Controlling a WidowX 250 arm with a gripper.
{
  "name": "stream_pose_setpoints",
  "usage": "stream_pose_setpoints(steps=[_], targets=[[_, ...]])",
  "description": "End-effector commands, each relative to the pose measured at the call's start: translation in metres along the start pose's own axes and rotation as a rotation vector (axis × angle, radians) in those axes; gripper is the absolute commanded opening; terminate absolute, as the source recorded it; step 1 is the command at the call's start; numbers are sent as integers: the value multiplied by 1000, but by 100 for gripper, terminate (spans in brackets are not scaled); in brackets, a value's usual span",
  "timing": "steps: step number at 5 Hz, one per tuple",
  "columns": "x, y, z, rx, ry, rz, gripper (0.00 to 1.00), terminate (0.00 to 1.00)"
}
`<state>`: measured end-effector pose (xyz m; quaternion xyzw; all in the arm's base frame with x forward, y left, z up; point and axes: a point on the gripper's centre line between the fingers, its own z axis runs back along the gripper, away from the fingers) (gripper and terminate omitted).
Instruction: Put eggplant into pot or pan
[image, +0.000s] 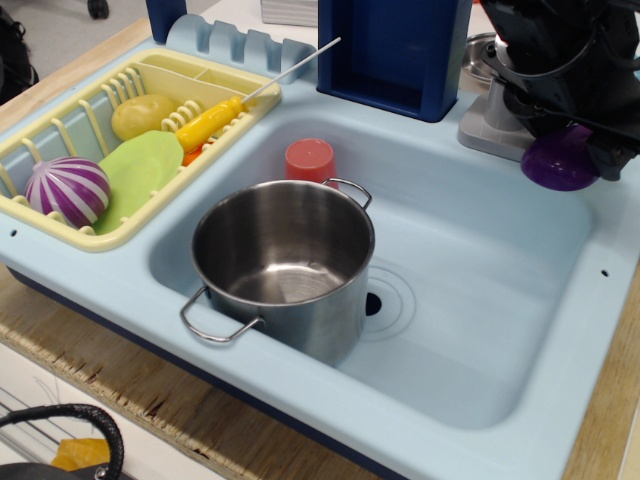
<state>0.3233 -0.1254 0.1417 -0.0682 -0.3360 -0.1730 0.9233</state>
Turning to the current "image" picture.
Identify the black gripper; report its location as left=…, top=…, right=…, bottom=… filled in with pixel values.
left=481, top=1, right=639, bottom=181

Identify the purple toy eggplant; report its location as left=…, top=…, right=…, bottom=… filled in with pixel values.
left=520, top=125, right=600, bottom=191

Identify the stainless steel pot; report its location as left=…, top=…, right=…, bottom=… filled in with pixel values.
left=185, top=178, right=375, bottom=365

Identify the grey toy faucet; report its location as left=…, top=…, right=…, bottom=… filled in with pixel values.
left=457, top=79, right=534, bottom=162

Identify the small metal bowl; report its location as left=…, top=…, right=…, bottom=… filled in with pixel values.
left=461, top=32, right=496, bottom=86

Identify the dark blue plastic bin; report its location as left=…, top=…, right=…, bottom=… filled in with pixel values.
left=317, top=0, right=473, bottom=123

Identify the pink plastic cup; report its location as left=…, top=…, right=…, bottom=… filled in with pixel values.
left=285, top=138, right=337, bottom=183

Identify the grey ribbed box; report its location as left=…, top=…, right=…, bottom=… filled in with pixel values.
left=260, top=0, right=319, bottom=27

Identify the orange toy piece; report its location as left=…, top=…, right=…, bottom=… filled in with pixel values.
left=182, top=145, right=203, bottom=167

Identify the yellow toy potato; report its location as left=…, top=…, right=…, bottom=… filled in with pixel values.
left=111, top=94, right=176, bottom=141

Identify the light green plastic plate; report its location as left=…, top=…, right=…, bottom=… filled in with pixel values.
left=93, top=131, right=183, bottom=235

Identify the cream plastic dish rack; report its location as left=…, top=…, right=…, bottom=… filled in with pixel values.
left=1, top=49, right=281, bottom=252

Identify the black chair wheel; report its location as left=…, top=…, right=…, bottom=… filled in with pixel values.
left=87, top=0, right=110, bottom=20

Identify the purple white striped onion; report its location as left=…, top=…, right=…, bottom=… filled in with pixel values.
left=24, top=157, right=111, bottom=228

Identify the black bag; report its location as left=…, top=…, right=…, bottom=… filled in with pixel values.
left=0, top=8, right=40, bottom=105

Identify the yellow tape piece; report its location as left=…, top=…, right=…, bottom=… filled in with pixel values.
left=50, top=438, right=110, bottom=472

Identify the yellow handled white utensil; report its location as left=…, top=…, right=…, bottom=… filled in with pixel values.
left=175, top=37, right=342, bottom=154

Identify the black braided cable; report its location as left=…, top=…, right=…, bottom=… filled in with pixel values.
left=0, top=403, right=125, bottom=480

